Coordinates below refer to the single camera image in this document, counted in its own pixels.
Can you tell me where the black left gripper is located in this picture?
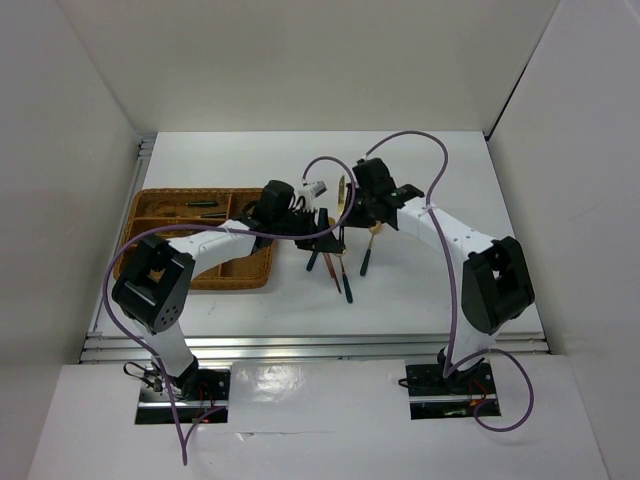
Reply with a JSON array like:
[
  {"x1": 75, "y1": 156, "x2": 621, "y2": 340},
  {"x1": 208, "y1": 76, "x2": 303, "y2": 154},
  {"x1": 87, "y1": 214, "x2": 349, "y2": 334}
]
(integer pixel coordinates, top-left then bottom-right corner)
[{"x1": 272, "y1": 206, "x2": 342, "y2": 253}]

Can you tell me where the gold spoon green handle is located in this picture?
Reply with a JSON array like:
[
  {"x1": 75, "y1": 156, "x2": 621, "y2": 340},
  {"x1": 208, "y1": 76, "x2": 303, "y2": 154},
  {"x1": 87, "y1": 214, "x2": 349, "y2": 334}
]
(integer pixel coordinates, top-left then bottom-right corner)
[
  {"x1": 306, "y1": 251, "x2": 319, "y2": 272},
  {"x1": 337, "y1": 250, "x2": 354, "y2": 304},
  {"x1": 359, "y1": 222, "x2": 383, "y2": 277}
]

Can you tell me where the gold fork green handle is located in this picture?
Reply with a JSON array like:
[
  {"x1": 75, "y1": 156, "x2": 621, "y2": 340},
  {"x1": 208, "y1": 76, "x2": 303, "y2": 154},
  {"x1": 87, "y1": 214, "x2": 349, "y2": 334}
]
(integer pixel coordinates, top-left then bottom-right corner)
[
  {"x1": 199, "y1": 212, "x2": 228, "y2": 221},
  {"x1": 185, "y1": 200, "x2": 219, "y2": 208}
]

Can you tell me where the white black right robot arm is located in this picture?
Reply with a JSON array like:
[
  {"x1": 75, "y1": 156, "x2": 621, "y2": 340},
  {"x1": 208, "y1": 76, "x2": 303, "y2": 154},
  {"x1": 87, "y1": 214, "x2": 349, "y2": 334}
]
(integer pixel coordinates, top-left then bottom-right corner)
[{"x1": 345, "y1": 158, "x2": 535, "y2": 392}]

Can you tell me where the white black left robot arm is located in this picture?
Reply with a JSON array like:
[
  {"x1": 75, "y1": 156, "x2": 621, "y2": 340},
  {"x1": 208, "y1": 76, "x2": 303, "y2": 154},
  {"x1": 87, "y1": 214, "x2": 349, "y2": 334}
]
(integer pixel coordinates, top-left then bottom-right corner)
[{"x1": 112, "y1": 180, "x2": 344, "y2": 399}]

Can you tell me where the wicker cutlery tray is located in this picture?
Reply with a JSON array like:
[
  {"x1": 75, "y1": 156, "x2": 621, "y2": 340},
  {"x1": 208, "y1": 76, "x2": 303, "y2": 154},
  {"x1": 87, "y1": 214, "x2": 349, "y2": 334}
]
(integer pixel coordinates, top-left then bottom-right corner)
[{"x1": 121, "y1": 188, "x2": 275, "y2": 291}]

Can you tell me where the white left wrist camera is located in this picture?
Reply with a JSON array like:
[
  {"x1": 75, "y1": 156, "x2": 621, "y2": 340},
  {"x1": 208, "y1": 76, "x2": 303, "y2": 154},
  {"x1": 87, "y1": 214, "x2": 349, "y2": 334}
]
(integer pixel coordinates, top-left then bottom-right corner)
[{"x1": 297, "y1": 181, "x2": 327, "y2": 211}]

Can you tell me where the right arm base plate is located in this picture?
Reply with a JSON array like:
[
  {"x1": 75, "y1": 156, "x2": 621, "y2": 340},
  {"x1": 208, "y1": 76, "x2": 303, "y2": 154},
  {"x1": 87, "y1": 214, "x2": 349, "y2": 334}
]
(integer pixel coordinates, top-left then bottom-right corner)
[{"x1": 398, "y1": 361, "x2": 501, "y2": 420}]

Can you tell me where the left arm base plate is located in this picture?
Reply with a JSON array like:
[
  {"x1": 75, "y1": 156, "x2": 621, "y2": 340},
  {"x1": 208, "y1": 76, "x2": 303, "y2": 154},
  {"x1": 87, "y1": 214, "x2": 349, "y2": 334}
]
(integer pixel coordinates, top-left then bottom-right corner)
[{"x1": 134, "y1": 368, "x2": 231, "y2": 425}]

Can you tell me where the aluminium frame rail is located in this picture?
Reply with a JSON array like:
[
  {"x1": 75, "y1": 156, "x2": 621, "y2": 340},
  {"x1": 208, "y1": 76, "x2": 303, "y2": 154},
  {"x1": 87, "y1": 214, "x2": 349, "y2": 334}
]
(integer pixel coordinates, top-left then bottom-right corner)
[{"x1": 79, "y1": 333, "x2": 551, "y2": 362}]

